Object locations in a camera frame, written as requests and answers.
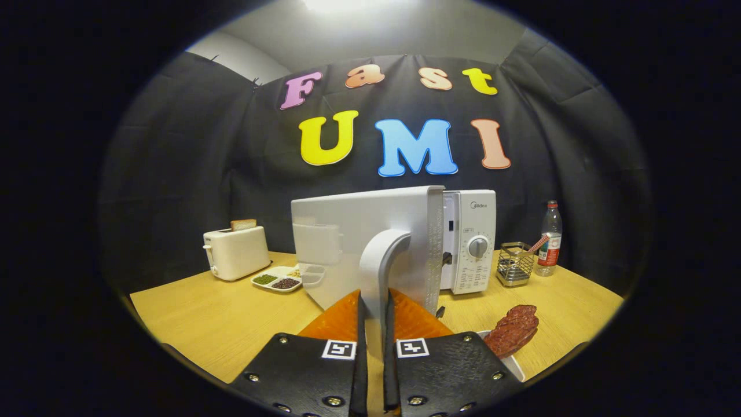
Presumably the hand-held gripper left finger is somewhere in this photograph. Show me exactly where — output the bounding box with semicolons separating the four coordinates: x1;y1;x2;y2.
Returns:
230;290;369;417

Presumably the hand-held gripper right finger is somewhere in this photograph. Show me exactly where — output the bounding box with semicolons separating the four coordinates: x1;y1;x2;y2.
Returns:
383;288;524;417

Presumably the white toaster oven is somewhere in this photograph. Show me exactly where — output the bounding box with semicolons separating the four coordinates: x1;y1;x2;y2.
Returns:
291;185;497;363

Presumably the dark red meat piece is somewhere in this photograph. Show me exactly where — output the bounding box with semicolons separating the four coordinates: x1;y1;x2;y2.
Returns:
484;305;540;359

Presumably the cream bread toaster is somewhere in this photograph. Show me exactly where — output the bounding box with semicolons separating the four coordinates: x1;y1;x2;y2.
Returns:
203;226;272;282

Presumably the white divided snack plate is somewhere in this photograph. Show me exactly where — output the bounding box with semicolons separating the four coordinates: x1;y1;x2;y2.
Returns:
251;265;305;294

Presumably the small white ribbed tray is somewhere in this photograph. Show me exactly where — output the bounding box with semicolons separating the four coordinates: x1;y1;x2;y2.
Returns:
478;330;526;383

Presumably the clear red label water bottle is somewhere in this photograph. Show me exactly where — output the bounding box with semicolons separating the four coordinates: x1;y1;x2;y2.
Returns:
535;200;563;277

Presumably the metal wire basket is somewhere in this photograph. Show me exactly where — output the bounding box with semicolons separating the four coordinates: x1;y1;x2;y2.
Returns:
496;242;535;288

